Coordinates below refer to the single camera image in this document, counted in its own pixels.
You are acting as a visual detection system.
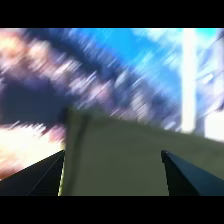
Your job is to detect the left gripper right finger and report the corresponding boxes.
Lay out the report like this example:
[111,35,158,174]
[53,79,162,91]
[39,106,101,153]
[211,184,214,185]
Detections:
[160,149,224,197]

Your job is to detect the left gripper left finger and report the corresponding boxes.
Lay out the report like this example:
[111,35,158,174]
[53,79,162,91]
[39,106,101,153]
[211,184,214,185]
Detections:
[0,149,66,197]

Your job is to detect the grey-green garment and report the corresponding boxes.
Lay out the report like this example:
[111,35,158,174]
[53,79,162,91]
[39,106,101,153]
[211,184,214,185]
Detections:
[58,107,224,197]

